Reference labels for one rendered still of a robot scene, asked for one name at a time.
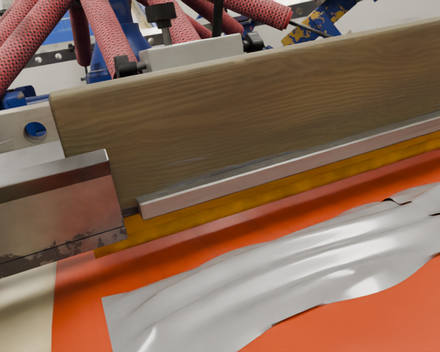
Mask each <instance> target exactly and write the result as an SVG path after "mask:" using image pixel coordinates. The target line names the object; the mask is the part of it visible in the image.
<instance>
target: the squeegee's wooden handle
mask: <svg viewBox="0 0 440 352"><path fill-rule="evenodd" d="M48 101H49V104H50V109H51V111H52V116H53V119H54V122H55V126H56V128H57V133H58V135H59V139H60V142H61V146H62V149H63V152H64V156H65V158H68V157H71V156H76V155H79V154H84V153H87V152H93V151H96V150H100V149H105V150H106V152H107V154H108V158H109V161H110V169H111V173H112V178H113V181H114V184H115V189H116V192H117V197H118V200H119V204H120V207H121V211H122V216H123V218H125V217H129V216H132V215H134V214H139V211H138V206H137V203H136V200H135V198H137V197H139V196H143V195H147V194H149V193H154V192H157V191H161V190H164V189H168V188H171V187H174V186H178V185H181V184H186V183H188V182H192V181H196V180H198V179H202V178H206V177H210V176H213V175H217V174H220V173H224V172H227V171H230V170H234V169H237V168H241V167H245V166H249V165H251V164H255V163H259V162H261V161H266V160H269V159H273V158H276V157H279V156H283V155H286V154H290V153H293V152H298V151H300V150H304V149H308V148H310V147H315V146H318V145H322V144H325V143H328V142H332V141H335V140H339V139H342V138H346V137H349V136H352V135H356V134H359V133H364V132H366V131H371V130H374V129H378V128H381V127H384V126H388V125H391V124H395V123H398V122H403V121H405V120H408V119H413V118H415V117H419V116H423V115H427V114H430V113H433V112H437V111H440V16H438V17H431V18H427V19H423V20H416V21H412V22H406V23H402V24H395V25H391V26H387V27H381V28H376V29H370V30H366V31H359V32H355V33H351V34H344V35H341V36H334V37H329V38H323V39H319V40H315V41H308V42H304V43H298V44H294V45H287V46H283V47H276V48H272V49H269V50H261V51H257V52H251V53H247V54H240V55H236V56H232V57H226V58H222V59H215V60H211V61H204V62H200V63H197V64H189V65H186V66H179V67H175V68H168V69H164V70H160V71H154V72H149V73H143V74H139V75H132V76H128V77H124V78H117V79H114V80H107V81H102V82H96V83H92V84H88V85H82V86H77V87H71V88H67V89H60V90H56V91H51V92H50V95H49V99H48Z"/></svg>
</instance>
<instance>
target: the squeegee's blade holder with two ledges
mask: <svg viewBox="0 0 440 352"><path fill-rule="evenodd" d="M436 131H440V111H437V112H433V113H430V114H427V115H423V116H419V117H415V118H413V119H408V120H405V121H403V122H398V123H395V124H391V125H388V126H384V127H381V128H378V129H374V130H371V131H366V132H364V133H359V134H356V135H352V136H349V137H346V138H342V139H339V140H335V141H332V142H328V143H325V144H322V145H318V146H315V147H310V148H308V149H304V150H300V151H298V152H293V153H290V154H286V155H283V156H279V157H276V158H273V159H269V160H266V161H261V162H259V163H255V164H251V165H249V166H245V167H241V168H237V169H234V170H230V171H227V172H224V173H220V174H217V175H213V176H210V177H206V178H202V179H198V180H196V181H192V182H188V183H186V184H181V185H178V186H174V187H171V188H168V189H164V190H161V191H157V192H154V193H149V194H147V195H143V196H139V197H137V198H135V200H136V203H137V206H138V211H139V214H140V216H141V217H142V220H148V219H152V218H155V217H159V216H161V215H164V214H168V213H171V212H175V211H177V210H182V209H184V208H187V207H191V206H194V205H198V204H201V203H205V202H207V201H210V200H214V199H217V198H221V197H224V196H227V195H230V194H233V193H237V192H240V191H243V190H247V189H250V188H253V187H256V186H260V185H263V184H267V183H269V182H273V181H276V180H278V179H283V178H285V177H290V176H292V175H296V174H299V173H303V172H306V171H308V170H313V169H315V168H319V167H322V166H326V165H328V164H331V163H335V162H338V161H342V160H344V159H349V158H351V157H354V156H358V155H361V154H365V153H368V152H372V151H374V150H377V149H381V148H384V147H388V146H391V145H394V144H397V143H400V142H404V141H407V140H410V139H414V138H417V137H420V136H423V135H427V134H430V133H433V132H436Z"/></svg>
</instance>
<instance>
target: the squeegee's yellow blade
mask: <svg viewBox="0 0 440 352"><path fill-rule="evenodd" d="M438 137H440V131H436V132H433V133H430V134H427V135H423V136H420V137H417V138H414V139H410V140H407V141H404V142H400V143H397V144H394V145H391V146H388V147H384V148H381V149H377V150H374V151H372V152H368V153H365V154H361V155H358V156H354V157H351V158H349V159H344V160H342V161H338V162H335V163H331V164H328V165H326V166H322V167H319V168H315V169H313V170H308V171H306V172H303V173H299V174H296V175H292V176H290V177H285V178H283V179H278V180H276V181H273V182H269V183H267V184H263V185H260V186H256V187H253V188H250V189H247V190H243V191H240V192H237V193H233V194H230V195H227V196H224V197H221V198H217V199H214V200H210V201H207V202H205V203H201V204H198V205H194V206H191V207H187V208H184V209H182V210H177V211H175V212H171V213H168V214H164V215H161V216H159V217H155V218H152V219H148V220H142V217H141V216H140V214H134V215H132V216H129V217H125V218H124V223H125V226H126V231H127V234H129V233H133V232H136V231H138V230H142V229H145V228H149V227H151V226H155V225H158V224H160V223H164V222H167V221H171V220H173V219H178V218H180V217H184V216H187V215H190V214H193V213H196V212H200V211H203V210H206V209H209V208H212V207H216V206H219V205H223V204H225V203H229V202H232V201H234V200H238V199H241V198H245V197H247V196H252V195H254V194H257V193H261V192H264V191H267V190H270V189H274V188H277V187H279V186H283V185H286V184H290V183H292V182H296V181H299V180H302V179H306V178H308V177H312V176H315V175H319V174H321V173H326V172H328V171H331V170H334V169H338V168H341V167H344V166H348V165H351V164H353V163H357V162H360V161H364V160H366V159H370V158H373V157H375V156H380V155H382V154H386V153H389V152H393V151H395V150H398V149H402V148H405V147H408V146H412V145H415V144H418V143H420V142H425V141H427V140H431V139H434V138H438Z"/></svg>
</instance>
